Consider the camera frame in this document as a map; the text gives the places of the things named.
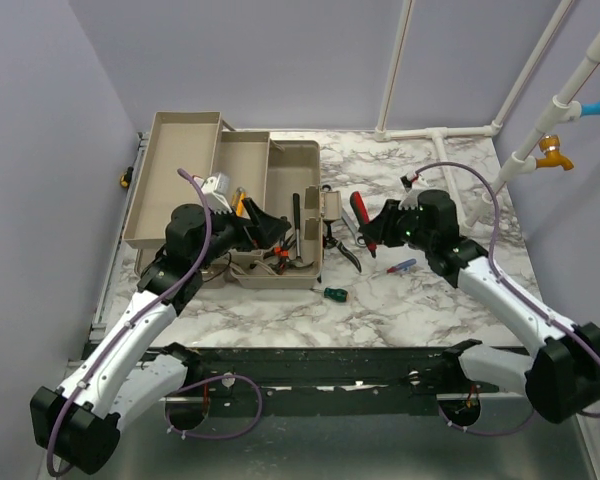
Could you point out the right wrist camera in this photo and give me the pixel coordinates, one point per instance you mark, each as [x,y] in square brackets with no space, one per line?
[413,186]

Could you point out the aluminium frame rail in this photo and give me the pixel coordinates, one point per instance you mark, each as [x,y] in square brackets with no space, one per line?
[99,321]

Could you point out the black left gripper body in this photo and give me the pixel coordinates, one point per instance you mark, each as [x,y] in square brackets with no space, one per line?
[230,233]

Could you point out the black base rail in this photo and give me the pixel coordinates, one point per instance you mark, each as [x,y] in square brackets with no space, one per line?
[417,381]

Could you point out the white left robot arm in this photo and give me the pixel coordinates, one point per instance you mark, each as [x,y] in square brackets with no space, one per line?
[81,420]

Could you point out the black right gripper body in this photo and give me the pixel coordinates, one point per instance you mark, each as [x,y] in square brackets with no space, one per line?
[409,230]

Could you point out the green stubby screwdriver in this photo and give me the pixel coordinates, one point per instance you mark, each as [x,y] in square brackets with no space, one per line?
[338,295]

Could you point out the yellow black knob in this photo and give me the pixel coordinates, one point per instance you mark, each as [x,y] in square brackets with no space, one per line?
[126,178]

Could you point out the silver ratchet wrench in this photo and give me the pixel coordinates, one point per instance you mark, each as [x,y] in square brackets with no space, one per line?
[351,226]

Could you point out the beige plastic tool box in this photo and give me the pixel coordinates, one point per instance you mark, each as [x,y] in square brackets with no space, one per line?
[186,148]

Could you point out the black pruning shears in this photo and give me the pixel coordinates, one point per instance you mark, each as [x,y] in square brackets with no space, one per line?
[330,242]

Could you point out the blue red tester screwdriver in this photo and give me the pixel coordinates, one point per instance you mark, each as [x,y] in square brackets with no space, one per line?
[402,266]

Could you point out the orange brass tap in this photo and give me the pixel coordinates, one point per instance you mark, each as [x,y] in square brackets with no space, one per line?
[550,147]

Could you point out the red black utility tool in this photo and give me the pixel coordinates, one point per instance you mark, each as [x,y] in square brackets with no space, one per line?
[361,214]

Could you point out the yellow utility knife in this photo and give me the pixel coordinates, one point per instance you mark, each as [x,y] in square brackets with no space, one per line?
[237,199]

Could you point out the orange black pliers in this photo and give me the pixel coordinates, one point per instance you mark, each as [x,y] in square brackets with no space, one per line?
[280,254]

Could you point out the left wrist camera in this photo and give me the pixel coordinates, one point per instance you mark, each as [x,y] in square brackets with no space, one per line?
[215,189]

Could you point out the large black-handled claw hammer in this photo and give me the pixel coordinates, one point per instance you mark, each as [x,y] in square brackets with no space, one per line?
[297,261]

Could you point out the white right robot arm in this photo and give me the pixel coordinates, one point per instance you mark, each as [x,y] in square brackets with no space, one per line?
[510,310]

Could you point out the white pvc pipe frame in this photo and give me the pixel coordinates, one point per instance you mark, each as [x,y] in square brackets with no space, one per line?
[562,108]

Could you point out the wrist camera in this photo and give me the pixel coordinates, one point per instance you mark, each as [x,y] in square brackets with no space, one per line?
[215,189]
[413,186]

